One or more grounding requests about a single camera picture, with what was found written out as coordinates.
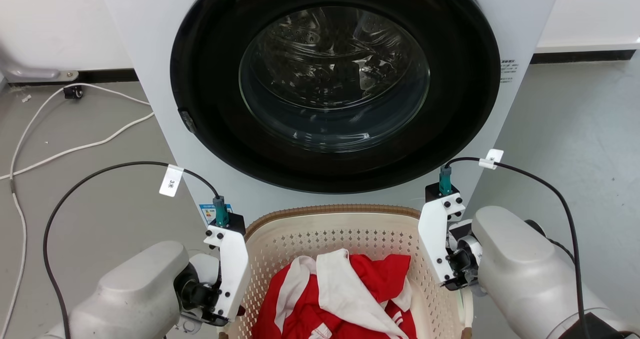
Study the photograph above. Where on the red and white garment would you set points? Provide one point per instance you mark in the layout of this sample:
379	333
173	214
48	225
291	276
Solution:
375	279

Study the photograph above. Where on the black box on arm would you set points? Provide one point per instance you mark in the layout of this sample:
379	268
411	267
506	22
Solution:
592	328

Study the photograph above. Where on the black baseboard strip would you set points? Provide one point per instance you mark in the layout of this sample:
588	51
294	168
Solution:
100	75
580	56

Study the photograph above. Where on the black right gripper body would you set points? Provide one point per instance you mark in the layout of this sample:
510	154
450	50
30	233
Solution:
462	264

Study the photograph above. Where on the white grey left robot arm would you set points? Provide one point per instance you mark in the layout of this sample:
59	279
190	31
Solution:
135	294

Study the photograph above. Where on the printed text sticker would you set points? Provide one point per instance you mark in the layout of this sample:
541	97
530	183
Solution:
508	71

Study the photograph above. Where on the blue energy label sticker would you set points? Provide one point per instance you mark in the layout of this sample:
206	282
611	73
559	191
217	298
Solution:
207	213

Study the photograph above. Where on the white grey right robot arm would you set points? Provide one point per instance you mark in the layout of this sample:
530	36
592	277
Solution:
525	274

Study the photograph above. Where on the black round washer door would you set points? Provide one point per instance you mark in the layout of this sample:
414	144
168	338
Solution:
210	54

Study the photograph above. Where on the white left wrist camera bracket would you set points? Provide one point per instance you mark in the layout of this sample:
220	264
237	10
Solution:
234	264

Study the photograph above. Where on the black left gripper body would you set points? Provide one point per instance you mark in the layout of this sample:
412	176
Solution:
197	295

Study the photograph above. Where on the small black floor plug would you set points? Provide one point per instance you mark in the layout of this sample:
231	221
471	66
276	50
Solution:
73	92

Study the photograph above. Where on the white front-load washing machine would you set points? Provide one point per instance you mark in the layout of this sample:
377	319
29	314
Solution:
510	24

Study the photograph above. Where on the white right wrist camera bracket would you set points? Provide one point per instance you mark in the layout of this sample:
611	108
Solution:
432	239

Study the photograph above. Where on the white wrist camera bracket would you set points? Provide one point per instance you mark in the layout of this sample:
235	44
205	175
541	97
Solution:
234	264
432	239

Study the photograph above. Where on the cream perforated laundry basket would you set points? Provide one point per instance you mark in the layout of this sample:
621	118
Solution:
300	234

